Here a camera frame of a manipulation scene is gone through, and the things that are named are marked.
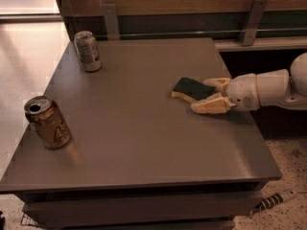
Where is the orange soda can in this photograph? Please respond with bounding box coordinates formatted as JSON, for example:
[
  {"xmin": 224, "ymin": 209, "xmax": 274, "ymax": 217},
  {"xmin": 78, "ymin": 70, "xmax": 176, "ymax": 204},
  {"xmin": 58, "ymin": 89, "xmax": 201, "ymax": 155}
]
[{"xmin": 24, "ymin": 96, "xmax": 71, "ymax": 150}]

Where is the metal bracket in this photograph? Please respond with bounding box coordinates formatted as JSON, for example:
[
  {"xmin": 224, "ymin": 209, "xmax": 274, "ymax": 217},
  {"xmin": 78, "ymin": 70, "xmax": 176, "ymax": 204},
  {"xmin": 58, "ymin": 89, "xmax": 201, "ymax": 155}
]
[
  {"xmin": 103, "ymin": 4, "xmax": 121, "ymax": 40},
  {"xmin": 239, "ymin": 0, "xmax": 268, "ymax": 46}
]

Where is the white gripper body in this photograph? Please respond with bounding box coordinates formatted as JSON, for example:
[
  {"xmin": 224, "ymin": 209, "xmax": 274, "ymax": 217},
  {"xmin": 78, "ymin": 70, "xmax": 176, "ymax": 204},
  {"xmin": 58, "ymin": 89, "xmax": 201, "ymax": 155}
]
[{"xmin": 225, "ymin": 74, "xmax": 260, "ymax": 111}]

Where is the grey drawer cabinet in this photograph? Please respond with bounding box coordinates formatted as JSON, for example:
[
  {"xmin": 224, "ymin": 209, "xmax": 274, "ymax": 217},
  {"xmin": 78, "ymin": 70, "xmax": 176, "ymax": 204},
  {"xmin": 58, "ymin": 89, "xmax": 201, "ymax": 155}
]
[{"xmin": 1, "ymin": 38, "xmax": 281, "ymax": 230}]

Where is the striped cable on floor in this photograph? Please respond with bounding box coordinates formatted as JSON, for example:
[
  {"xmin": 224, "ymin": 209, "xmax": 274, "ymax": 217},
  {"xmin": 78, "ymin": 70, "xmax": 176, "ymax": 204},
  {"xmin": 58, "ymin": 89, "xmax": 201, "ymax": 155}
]
[{"xmin": 249, "ymin": 189, "xmax": 299, "ymax": 216}]

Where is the wooden back panel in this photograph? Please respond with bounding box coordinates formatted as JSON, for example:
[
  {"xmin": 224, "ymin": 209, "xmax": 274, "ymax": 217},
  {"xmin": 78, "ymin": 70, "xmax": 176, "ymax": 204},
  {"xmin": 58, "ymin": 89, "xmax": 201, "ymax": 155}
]
[{"xmin": 56, "ymin": 0, "xmax": 307, "ymax": 39}]

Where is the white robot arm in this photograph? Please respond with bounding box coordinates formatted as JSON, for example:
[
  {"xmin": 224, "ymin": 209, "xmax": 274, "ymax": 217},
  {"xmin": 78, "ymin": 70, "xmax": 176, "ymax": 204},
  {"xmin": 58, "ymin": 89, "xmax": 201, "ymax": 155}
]
[{"xmin": 191, "ymin": 53, "xmax": 307, "ymax": 114}]

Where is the left metal bracket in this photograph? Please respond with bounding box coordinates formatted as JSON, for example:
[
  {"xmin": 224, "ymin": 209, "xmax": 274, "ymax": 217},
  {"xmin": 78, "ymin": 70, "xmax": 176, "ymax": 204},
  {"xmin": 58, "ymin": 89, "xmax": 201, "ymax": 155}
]
[{"xmin": 103, "ymin": 4, "xmax": 121, "ymax": 40}]

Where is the green and yellow sponge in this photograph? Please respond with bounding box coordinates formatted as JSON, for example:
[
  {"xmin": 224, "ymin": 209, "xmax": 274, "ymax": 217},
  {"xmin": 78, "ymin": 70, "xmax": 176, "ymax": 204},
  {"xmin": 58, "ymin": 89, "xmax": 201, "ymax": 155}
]
[{"xmin": 171, "ymin": 78, "xmax": 215, "ymax": 104}]

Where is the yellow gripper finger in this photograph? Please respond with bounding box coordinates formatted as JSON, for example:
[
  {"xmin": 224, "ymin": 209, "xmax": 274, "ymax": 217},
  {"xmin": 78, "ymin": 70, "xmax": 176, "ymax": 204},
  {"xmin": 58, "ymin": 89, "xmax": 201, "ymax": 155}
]
[
  {"xmin": 191, "ymin": 92, "xmax": 235, "ymax": 114},
  {"xmin": 203, "ymin": 78, "xmax": 230, "ymax": 92}
]

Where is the silver soda can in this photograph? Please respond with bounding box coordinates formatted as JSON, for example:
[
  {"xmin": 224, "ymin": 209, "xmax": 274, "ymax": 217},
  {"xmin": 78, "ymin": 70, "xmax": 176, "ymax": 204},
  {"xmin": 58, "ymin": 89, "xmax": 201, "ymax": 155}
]
[{"xmin": 74, "ymin": 31, "xmax": 102, "ymax": 72}]

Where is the wire rack on floor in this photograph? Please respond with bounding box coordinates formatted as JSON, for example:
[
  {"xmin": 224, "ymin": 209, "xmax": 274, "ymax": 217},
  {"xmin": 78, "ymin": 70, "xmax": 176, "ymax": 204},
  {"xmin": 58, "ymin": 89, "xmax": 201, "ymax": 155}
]
[{"xmin": 20, "ymin": 214, "xmax": 39, "ymax": 228}]

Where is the right metal bracket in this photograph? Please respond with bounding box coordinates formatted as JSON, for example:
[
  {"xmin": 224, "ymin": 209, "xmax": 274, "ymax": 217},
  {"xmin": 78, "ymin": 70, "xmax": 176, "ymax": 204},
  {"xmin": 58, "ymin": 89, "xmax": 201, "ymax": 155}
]
[{"xmin": 239, "ymin": 0, "xmax": 268, "ymax": 46}]

